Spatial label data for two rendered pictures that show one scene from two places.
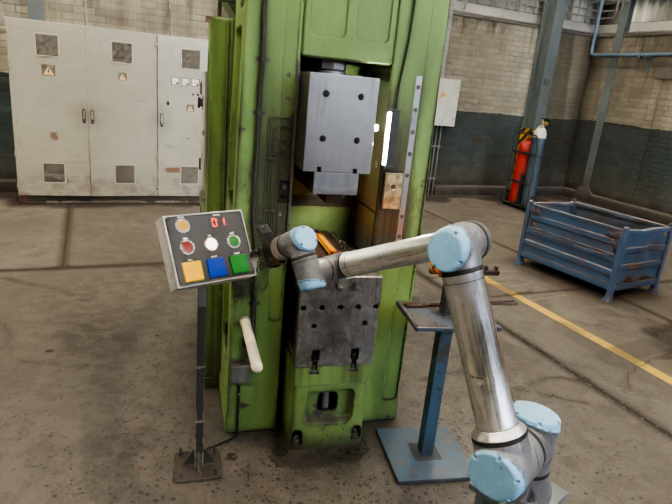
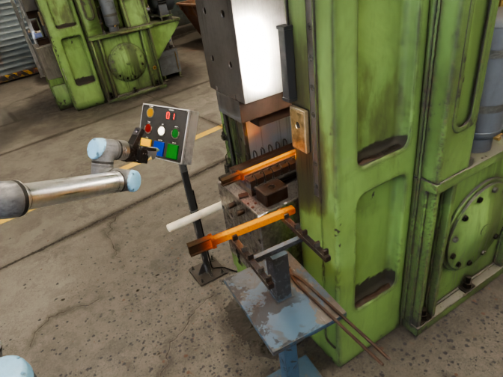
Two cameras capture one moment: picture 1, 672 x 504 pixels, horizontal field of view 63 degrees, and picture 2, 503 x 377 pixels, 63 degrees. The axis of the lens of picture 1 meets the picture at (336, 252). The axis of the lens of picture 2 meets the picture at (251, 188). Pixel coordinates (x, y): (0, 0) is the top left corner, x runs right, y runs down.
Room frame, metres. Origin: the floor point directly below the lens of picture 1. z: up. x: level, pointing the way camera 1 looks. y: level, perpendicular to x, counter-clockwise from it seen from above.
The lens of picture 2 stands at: (2.10, -1.58, 1.92)
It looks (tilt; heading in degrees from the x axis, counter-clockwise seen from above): 32 degrees down; 80
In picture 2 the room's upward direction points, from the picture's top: 8 degrees counter-clockwise
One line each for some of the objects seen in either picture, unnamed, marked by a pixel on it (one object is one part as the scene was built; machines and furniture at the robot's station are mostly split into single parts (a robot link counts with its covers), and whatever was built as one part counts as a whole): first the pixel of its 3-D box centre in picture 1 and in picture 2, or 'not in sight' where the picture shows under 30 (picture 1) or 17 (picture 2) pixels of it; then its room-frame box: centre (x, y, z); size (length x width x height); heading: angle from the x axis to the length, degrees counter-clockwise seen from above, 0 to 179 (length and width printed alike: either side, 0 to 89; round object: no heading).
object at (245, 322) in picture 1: (250, 343); (203, 212); (2.16, 0.33, 0.62); 0.44 x 0.05 x 0.05; 17
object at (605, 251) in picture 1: (589, 244); not in sight; (5.57, -2.62, 0.36); 1.20 x 0.80 x 0.72; 30
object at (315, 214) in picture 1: (318, 154); not in sight; (2.87, 0.14, 1.37); 0.41 x 0.10 x 0.91; 107
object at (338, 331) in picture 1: (323, 298); (289, 212); (2.58, 0.04, 0.69); 0.56 x 0.38 x 0.45; 17
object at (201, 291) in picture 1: (200, 360); (192, 207); (2.11, 0.54, 0.54); 0.04 x 0.04 x 1.08; 17
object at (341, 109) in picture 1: (337, 121); (269, 34); (2.56, 0.05, 1.56); 0.42 x 0.39 x 0.40; 17
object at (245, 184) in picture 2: (317, 248); (277, 164); (2.55, 0.09, 0.96); 0.42 x 0.20 x 0.09; 17
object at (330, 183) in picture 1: (324, 175); (269, 92); (2.55, 0.09, 1.32); 0.42 x 0.20 x 0.10; 17
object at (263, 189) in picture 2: not in sight; (272, 192); (2.46, -0.13, 0.95); 0.12 x 0.08 x 0.06; 17
